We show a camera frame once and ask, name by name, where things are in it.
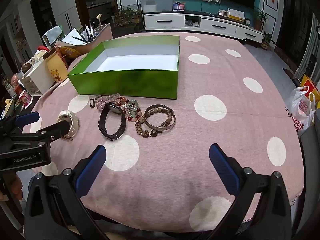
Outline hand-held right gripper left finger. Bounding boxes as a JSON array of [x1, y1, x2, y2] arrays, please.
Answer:
[[24, 144, 110, 240]]

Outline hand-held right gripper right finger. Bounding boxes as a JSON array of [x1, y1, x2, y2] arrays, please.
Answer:
[[207, 143, 292, 240]]

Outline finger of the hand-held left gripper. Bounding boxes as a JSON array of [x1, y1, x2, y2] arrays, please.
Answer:
[[12, 111, 40, 128], [9, 121, 70, 146]]

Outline white wristwatch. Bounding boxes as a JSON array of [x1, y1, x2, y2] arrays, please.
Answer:
[[57, 110, 80, 141]]

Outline black wristwatch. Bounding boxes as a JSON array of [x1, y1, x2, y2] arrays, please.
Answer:
[[98, 102, 127, 140]]

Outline brown wooden bead bracelet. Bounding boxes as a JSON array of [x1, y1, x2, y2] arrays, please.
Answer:
[[135, 107, 175, 138]]

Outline metal bangle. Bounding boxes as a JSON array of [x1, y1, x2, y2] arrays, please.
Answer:
[[144, 104, 175, 132]]

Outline green cardboard box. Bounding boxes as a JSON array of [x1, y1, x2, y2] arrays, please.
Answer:
[[67, 35, 181, 101]]

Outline person's left hand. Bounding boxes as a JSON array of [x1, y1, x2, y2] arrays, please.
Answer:
[[0, 172, 23, 201]]

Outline pink polka dot tablecloth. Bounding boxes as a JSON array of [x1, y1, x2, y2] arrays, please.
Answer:
[[22, 31, 307, 232]]

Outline white storage container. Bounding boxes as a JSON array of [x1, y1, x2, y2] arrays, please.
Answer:
[[19, 60, 56, 96]]

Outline yellow bear print bottle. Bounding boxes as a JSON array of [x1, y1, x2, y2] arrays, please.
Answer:
[[42, 48, 69, 83]]

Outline white and green pouch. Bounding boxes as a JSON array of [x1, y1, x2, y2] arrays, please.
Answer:
[[42, 25, 63, 48]]

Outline white printed plastic bag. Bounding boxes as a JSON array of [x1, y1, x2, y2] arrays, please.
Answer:
[[284, 85, 317, 138]]

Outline pen holder box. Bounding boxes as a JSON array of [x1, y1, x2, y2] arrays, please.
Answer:
[[72, 23, 113, 54]]

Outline yellow and red bag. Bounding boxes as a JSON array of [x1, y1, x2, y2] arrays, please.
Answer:
[[299, 74, 320, 110]]

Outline small potted floor plant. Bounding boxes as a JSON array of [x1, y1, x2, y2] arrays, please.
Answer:
[[261, 32, 276, 51]]

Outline bushy green potted plants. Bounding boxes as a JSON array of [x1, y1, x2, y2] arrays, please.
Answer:
[[112, 7, 142, 27]]

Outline potted plant in brown pot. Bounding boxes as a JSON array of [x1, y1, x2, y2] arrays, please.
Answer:
[[252, 7, 270, 32]]

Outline yellow flat box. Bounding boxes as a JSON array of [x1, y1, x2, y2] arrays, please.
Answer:
[[228, 8, 245, 22]]

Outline white television cabinet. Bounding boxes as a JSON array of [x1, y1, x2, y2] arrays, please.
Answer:
[[143, 10, 265, 42]]

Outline clear plastic storage box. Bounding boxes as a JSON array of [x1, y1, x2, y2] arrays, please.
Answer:
[[140, 0, 175, 13]]

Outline pink bead bracelet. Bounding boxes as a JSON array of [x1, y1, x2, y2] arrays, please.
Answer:
[[95, 94, 120, 111]]

